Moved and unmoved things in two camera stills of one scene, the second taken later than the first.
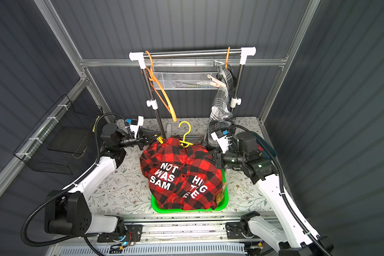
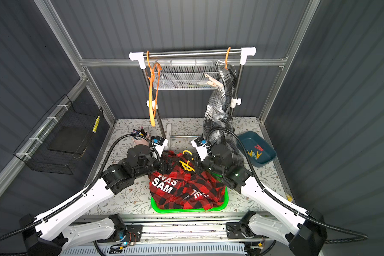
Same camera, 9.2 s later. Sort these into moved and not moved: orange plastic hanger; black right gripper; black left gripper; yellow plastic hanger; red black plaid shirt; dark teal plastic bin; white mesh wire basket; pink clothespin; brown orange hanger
Moved: yellow plastic hanger; black right gripper; orange plastic hanger; black left gripper
Not moved: brown orange hanger; red black plaid shirt; dark teal plastic bin; white mesh wire basket; pink clothespin
